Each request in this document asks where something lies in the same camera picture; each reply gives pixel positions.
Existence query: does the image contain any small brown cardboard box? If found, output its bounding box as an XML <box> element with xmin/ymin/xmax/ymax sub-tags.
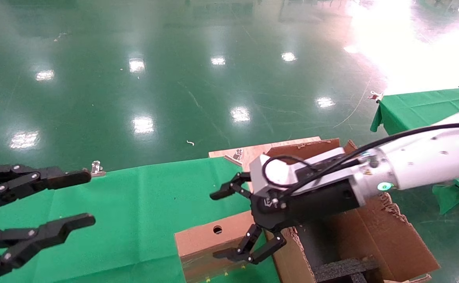
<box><xmin>174</xmin><ymin>210</ymin><xmax>271</xmax><ymax>283</ymax></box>

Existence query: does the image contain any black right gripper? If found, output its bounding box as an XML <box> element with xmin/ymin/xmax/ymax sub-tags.
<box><xmin>210</xmin><ymin>172</ymin><xmax>362</xmax><ymax>265</ymax></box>

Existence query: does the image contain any large open brown carton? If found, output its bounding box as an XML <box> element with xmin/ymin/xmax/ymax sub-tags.
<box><xmin>253</xmin><ymin>138</ymin><xmax>441</xmax><ymax>283</ymax></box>

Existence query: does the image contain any black foam insert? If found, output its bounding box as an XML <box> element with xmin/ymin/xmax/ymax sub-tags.
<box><xmin>313</xmin><ymin>256</ymin><xmax>380</xmax><ymax>283</ymax></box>

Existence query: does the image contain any small green tablecloth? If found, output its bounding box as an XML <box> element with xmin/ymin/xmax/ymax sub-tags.
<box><xmin>370</xmin><ymin>86</ymin><xmax>459</xmax><ymax>215</ymax></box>

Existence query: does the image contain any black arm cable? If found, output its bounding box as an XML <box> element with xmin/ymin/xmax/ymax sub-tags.
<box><xmin>262</xmin><ymin>123</ymin><xmax>459</xmax><ymax>197</ymax></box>

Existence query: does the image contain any large green tablecloth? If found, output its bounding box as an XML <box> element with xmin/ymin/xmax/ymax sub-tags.
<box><xmin>0</xmin><ymin>156</ymin><xmax>281</xmax><ymax>283</ymax></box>

